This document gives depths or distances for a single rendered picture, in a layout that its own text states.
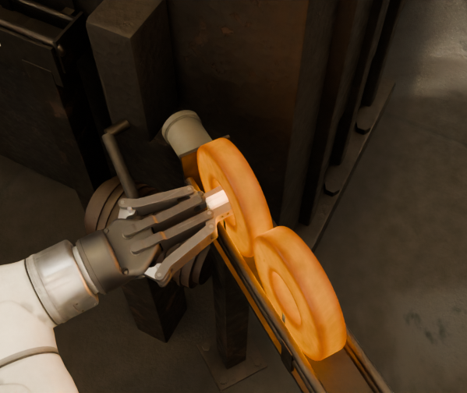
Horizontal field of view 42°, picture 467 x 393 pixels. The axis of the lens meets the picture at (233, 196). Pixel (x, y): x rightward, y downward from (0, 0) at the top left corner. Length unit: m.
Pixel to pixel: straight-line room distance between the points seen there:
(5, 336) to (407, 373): 0.99
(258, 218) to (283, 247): 0.08
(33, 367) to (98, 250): 0.15
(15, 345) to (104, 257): 0.14
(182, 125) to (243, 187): 0.20
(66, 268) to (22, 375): 0.12
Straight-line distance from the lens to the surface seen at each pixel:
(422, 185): 1.71
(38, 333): 0.73
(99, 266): 0.73
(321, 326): 0.65
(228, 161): 0.72
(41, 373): 0.71
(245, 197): 0.71
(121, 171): 0.97
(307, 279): 0.64
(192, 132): 0.86
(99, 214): 1.01
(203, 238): 0.74
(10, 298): 0.74
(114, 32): 0.86
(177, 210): 0.77
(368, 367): 0.71
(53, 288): 0.73
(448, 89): 1.95
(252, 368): 1.42
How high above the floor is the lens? 1.38
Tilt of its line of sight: 58 degrees down
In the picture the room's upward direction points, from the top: straight up
